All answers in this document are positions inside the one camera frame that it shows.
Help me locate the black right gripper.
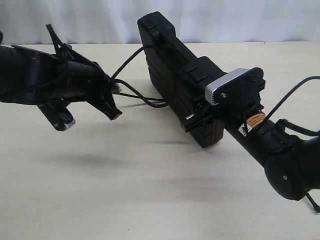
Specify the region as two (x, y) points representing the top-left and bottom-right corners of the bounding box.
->
(184, 67), (266, 133)

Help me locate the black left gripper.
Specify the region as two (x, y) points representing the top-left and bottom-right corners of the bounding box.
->
(37, 57), (122, 120)

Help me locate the black plastic tool case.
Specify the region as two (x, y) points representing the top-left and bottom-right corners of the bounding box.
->
(137, 11), (226, 148)

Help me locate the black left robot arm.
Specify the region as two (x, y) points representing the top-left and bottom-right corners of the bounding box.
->
(0, 24), (122, 125)

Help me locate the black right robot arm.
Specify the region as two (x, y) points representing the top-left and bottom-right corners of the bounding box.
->
(193, 67), (320, 201)

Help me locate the white backdrop curtain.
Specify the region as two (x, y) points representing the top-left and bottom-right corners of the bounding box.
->
(0, 0), (320, 44)

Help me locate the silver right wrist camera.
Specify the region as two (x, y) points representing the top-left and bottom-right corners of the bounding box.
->
(204, 68), (250, 106)

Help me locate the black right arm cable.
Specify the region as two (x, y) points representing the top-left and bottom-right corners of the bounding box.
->
(254, 76), (320, 213)

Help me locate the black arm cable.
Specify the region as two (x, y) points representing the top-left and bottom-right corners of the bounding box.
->
(0, 23), (76, 98)
(254, 76), (320, 213)

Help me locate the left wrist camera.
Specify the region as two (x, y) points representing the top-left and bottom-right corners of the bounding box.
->
(37, 98), (76, 132)

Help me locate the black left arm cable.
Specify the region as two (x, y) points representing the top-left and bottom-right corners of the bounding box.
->
(0, 23), (76, 98)

